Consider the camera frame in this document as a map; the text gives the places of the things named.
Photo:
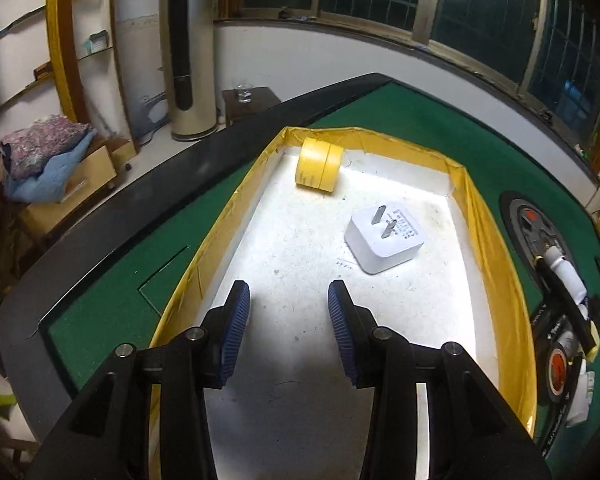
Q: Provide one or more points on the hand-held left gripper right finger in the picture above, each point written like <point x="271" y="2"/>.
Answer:
<point x="340" y="330"/>

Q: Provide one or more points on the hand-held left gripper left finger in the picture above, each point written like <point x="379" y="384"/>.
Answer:
<point x="232" y="335"/>

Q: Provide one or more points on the yellow-rimmed white tray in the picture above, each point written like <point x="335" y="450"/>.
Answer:
<point x="290" y="240"/>

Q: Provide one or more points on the black tape roll orange core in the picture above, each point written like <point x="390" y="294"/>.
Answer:
<point x="545" y="330"/>

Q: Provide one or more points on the white power adapter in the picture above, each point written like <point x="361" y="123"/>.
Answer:
<point x="380" y="252"/>

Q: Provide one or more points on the yellow tape roll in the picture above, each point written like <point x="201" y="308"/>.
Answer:
<point x="312" y="165"/>

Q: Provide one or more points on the round black table panel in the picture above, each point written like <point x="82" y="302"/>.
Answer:
<point x="522" y="230"/>

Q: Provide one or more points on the wooden drawer cabinet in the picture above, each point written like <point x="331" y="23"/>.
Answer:
<point x="97" y="165"/>

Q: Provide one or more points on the small brown side table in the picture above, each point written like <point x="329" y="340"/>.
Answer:
<point x="260" y="105"/>

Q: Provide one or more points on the white plastic bottle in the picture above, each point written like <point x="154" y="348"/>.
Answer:
<point x="571" y="272"/>

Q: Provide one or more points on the clear drinking glass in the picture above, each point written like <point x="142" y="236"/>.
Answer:
<point x="244" y="94"/>

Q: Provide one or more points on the floral blanket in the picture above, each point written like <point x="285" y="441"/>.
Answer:
<point x="45" y="142"/>

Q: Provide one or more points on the gold tower air conditioner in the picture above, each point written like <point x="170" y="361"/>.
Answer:
<point x="195" y="60"/>

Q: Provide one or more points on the small box on shelf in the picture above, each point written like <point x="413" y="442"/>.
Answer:
<point x="99" y="42"/>

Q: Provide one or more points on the barred window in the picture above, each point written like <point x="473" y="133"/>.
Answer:
<point x="480" y="5"/>

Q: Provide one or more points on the wall glass shelf unit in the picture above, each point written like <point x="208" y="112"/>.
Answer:
<point x="25" y="45"/>

